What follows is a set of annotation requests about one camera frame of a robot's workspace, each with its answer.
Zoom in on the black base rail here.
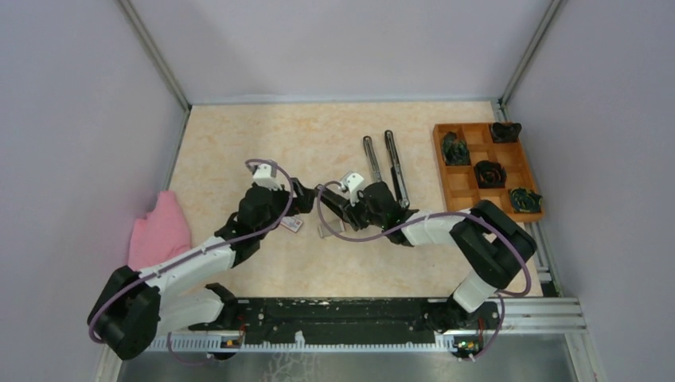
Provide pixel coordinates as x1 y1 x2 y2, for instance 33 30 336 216
189 298 499 345

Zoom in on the red white staple box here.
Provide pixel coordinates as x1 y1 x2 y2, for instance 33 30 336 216
280 216 303 233

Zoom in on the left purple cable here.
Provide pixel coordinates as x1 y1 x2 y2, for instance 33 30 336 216
87 158 295 368

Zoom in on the dark clip bundle bottom right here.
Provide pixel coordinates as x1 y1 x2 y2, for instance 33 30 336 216
509 188 543 213

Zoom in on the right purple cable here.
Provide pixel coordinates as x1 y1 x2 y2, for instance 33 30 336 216
316 181 533 362

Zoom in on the purple cable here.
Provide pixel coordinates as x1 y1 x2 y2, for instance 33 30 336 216
87 158 295 368
316 181 533 362

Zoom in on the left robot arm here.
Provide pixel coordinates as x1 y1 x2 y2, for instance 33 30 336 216
87 178 316 361

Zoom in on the pink cloth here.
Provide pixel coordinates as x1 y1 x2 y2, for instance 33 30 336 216
127 190 192 271

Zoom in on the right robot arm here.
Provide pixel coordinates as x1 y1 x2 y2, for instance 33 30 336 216
315 182 537 330

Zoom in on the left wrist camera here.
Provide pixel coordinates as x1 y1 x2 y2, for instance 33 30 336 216
252 163 282 191

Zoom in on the wooden compartment tray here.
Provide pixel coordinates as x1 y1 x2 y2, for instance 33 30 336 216
433 122 544 223

